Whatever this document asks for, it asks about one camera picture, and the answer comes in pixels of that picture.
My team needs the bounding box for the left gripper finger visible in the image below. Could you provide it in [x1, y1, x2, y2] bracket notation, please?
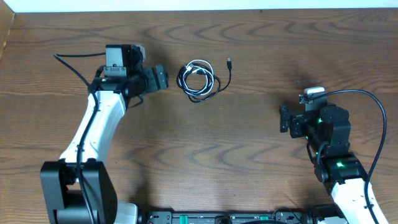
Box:
[159, 72, 169, 90]
[155, 65, 167, 82]

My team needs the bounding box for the white USB cable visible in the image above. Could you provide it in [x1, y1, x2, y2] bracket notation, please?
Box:
[182, 59, 215, 96]

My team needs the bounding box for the black USB cable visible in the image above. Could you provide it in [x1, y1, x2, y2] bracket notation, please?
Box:
[176, 57, 233, 104]

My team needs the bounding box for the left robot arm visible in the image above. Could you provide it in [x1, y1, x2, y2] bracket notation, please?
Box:
[40, 44, 169, 223]

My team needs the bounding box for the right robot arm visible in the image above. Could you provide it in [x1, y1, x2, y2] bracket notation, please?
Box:
[279, 91, 387, 223]

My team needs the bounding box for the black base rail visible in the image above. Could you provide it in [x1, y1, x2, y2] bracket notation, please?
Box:
[136, 207, 318, 224]

